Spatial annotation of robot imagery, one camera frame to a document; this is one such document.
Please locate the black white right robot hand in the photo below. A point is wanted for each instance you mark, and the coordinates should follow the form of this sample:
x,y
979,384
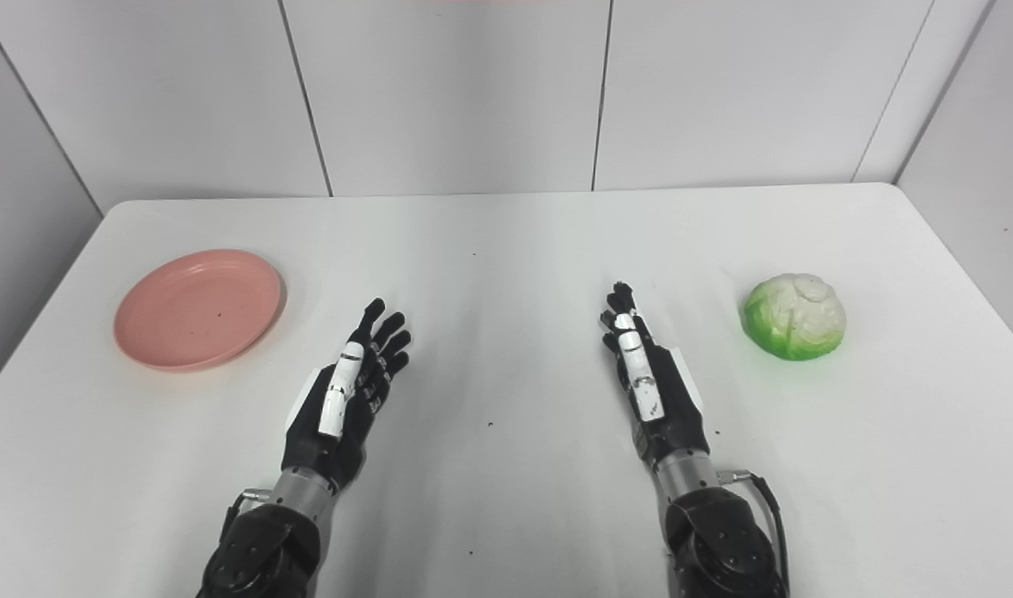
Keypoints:
x,y
672,407

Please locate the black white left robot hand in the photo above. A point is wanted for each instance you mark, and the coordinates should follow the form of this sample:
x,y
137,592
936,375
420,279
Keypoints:
x,y
353,432

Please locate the green white cabbage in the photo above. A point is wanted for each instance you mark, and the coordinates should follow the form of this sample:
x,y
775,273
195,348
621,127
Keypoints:
x,y
793,320

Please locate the pink round plate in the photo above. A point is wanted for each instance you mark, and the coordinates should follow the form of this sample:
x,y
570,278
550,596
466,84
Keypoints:
x,y
198,309

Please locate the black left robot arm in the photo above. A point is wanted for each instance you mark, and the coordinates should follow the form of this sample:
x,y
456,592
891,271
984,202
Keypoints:
x,y
266,548

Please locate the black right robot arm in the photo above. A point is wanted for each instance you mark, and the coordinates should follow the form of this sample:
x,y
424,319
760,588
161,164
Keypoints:
x,y
718,540

